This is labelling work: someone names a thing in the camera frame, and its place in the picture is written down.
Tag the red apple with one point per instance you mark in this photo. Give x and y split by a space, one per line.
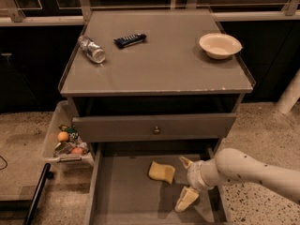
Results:
77 151

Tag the grey top drawer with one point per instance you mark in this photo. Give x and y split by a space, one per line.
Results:
93 129

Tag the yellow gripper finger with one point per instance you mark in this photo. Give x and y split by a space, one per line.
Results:
186 162
187 196

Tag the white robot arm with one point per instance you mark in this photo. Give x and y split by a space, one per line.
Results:
231 166

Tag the white railing frame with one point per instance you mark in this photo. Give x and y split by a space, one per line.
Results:
52 12

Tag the white paper bowl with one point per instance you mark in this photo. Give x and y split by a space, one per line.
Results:
220 46

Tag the grey drawer cabinet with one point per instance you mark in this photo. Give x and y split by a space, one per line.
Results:
168 73

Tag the black bar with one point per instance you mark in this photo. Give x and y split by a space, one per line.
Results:
45 175

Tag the orange fruit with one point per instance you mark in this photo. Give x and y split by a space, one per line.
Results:
62 136

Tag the open grey middle drawer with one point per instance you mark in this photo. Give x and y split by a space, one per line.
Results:
122 193

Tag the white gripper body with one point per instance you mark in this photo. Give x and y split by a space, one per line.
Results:
195 174

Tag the silver foil snack packet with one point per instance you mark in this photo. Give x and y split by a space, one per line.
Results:
62 148

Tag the yellow sponge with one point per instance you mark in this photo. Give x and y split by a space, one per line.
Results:
161 172

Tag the clear plastic water bottle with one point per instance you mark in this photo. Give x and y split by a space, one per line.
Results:
93 51

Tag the round metal drawer knob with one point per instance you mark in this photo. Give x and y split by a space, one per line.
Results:
156 130

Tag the green snack bag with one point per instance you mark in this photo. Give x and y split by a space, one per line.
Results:
72 132

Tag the clear plastic storage bin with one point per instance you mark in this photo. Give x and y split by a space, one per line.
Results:
62 116

